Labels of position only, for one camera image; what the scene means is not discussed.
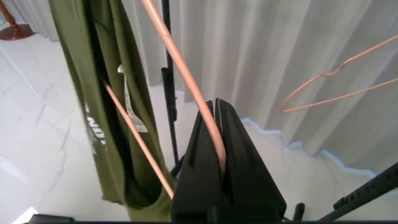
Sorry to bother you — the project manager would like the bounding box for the pink clothes hanger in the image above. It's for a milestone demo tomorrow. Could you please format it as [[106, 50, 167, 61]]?
[[280, 34, 398, 113], [101, 0, 227, 200]]

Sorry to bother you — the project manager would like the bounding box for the brown round-base stand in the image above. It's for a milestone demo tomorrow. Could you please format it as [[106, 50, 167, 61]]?
[[0, 0, 35, 41]]

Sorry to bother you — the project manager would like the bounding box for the black clothes rack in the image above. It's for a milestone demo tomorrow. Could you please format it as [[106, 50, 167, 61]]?
[[160, 0, 398, 223]]

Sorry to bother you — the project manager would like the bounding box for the white curtain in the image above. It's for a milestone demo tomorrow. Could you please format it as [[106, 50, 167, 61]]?
[[0, 0, 398, 175]]

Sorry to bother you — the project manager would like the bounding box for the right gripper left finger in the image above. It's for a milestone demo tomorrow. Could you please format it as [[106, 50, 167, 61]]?
[[170, 100, 225, 223]]

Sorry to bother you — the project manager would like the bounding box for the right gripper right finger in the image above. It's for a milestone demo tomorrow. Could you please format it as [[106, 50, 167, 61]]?
[[214, 98, 287, 223]]

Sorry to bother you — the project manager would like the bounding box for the green long-sleeved shirt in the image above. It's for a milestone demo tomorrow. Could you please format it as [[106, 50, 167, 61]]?
[[48, 0, 175, 222]]

